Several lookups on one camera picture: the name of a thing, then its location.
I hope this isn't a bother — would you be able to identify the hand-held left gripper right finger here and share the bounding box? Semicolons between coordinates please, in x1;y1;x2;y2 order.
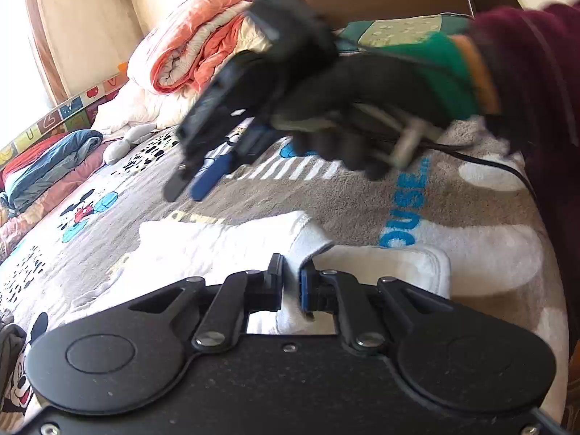
299;264;455;355

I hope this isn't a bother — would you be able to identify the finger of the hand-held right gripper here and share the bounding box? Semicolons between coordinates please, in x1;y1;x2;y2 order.
162;161;206;202
189;128;273;202

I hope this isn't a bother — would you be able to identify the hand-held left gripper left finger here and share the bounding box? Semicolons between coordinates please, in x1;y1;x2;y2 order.
128;253;285;353

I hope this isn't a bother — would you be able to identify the white quilted garment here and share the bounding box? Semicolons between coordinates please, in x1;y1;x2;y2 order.
138;211;452;337

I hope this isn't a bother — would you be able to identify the person's right hand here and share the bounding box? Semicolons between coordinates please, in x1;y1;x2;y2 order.
273;33;483;182

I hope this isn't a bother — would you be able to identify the grey soft toy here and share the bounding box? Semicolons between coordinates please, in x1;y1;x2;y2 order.
102;122;158;165

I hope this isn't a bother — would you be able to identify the orange folded quilt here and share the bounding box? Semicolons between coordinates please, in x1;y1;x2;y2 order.
127;0;273;97

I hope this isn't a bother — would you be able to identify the white quilt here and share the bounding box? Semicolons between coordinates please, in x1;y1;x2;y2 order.
91;79;182;134

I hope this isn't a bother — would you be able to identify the printed cartoon blanket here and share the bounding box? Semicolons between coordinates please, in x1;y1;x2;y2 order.
0;113;569;418

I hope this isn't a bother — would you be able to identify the purple green patchwork pillow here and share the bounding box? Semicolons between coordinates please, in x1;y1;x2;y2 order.
337;13;474;53

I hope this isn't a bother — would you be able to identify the colourful alphabet foam panel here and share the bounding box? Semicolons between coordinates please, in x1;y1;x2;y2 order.
0;71;133;168

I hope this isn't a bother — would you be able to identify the red blue folded quilt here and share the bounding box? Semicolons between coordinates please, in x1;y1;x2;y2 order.
0;129;106;216

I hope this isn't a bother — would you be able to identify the pink floral quilt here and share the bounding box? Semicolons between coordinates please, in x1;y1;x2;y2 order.
0;152;109;264

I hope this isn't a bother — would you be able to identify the brown curtain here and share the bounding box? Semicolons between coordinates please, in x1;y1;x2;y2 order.
18;0;69;106

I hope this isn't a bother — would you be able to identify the window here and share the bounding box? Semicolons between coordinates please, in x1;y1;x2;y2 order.
0;0;50;121

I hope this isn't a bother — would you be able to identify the person's maroon clothed body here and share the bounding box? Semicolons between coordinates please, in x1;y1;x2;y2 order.
528;163;580;422

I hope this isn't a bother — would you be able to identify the black cable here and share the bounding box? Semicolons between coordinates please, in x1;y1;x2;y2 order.
419;142;538;195

